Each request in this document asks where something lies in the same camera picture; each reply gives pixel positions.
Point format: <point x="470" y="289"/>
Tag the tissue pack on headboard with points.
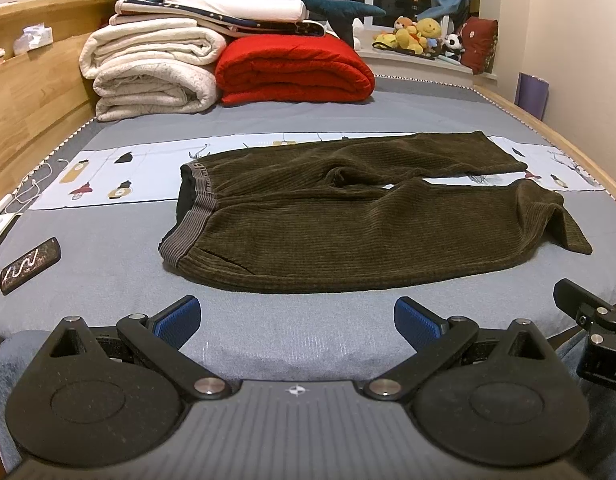
<point x="33" y="37"/>

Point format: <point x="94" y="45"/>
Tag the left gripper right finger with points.
<point x="439" y="343"/>

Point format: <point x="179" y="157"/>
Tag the black smartphone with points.
<point x="29" y="265"/>

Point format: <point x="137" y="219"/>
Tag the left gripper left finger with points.
<point x="156" y="342"/>

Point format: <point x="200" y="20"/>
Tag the yellow bear plush toys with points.
<point x="422" y="38"/>

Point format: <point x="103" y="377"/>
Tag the white folded bedding stack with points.
<point x="233" y="18"/>

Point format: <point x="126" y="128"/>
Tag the red folded quilt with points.
<point x="292" y="69"/>

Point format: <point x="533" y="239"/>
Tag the wooden headboard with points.
<point x="43" y="97"/>

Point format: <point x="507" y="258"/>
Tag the cream folded blanket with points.
<point x="161" y="66"/>

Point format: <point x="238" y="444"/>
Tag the dark red cushion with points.
<point x="479" y="37"/>

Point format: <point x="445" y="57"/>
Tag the dark brown corduroy pants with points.
<point x="357" y="214"/>

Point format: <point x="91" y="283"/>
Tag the white printed bed runner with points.
<point x="151" y="172"/>

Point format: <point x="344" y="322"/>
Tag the wooden bed frame rail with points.
<point x="553" y="137"/>

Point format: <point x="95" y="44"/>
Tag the panda plush toy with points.
<point x="453" y="47"/>

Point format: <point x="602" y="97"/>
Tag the purple box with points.
<point x="532" y="94"/>

